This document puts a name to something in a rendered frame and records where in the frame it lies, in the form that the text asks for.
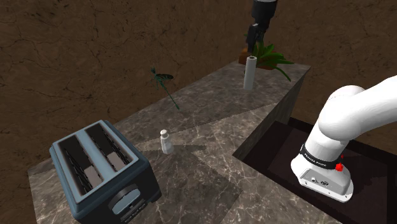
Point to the green potted plant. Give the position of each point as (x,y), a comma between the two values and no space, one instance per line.
(270,57)

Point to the white salt shaker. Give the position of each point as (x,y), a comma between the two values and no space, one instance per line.
(167,144)

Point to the dark robot stand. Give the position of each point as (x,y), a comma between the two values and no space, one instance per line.
(279,155)

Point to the green dragonfly figure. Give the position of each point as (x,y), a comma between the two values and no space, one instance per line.
(162,80)

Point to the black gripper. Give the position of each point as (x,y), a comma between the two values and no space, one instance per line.
(263,14)

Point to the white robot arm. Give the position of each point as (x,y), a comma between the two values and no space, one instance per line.
(338,118)

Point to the white paper towel roll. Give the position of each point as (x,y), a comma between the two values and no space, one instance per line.
(250,74)

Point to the blue two-slot toaster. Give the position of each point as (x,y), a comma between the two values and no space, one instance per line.
(102,173)

